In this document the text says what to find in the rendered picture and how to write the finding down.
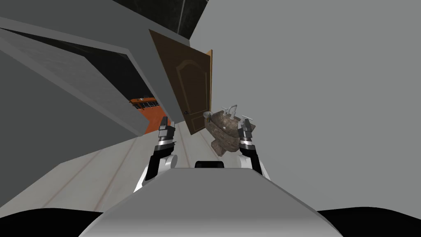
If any orange cabinet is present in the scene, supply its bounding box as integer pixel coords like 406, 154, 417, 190
129, 96, 172, 135

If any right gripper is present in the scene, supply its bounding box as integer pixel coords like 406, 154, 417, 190
237, 119, 254, 142

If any brown wooden door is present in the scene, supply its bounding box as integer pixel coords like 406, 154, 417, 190
148, 29, 213, 136

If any brown stone sink with faucet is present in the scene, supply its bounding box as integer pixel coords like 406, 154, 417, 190
203, 104, 254, 157

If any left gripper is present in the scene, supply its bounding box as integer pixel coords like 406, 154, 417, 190
158, 116, 176, 141

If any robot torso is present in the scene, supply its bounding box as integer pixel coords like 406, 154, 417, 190
78, 160, 345, 237

